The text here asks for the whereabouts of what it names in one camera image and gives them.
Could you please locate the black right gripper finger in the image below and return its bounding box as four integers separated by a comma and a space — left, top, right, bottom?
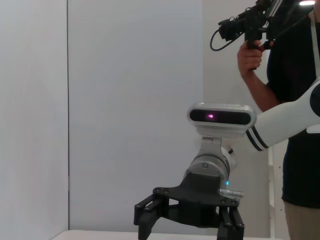
134, 192, 171, 240
216, 206, 245, 240

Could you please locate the black camera rig cable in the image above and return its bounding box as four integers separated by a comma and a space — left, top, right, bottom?
209, 26, 248, 52

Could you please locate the silver right camera bracket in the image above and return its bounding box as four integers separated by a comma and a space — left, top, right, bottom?
198, 135, 223, 161

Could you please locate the black handheld camera rig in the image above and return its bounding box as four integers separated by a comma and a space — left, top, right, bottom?
217, 0, 287, 71

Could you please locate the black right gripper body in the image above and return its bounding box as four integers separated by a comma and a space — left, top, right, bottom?
152, 172, 241, 229

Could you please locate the person forearm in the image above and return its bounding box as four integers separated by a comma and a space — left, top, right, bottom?
241, 69, 281, 113

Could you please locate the white perforated metal frame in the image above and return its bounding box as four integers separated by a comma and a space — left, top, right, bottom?
267, 143, 288, 240

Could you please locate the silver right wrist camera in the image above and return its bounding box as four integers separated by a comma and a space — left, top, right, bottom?
186, 102, 258, 138

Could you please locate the person hand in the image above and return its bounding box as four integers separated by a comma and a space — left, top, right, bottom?
237, 41, 263, 76

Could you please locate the person body black shirt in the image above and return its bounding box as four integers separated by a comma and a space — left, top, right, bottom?
265, 4, 320, 240

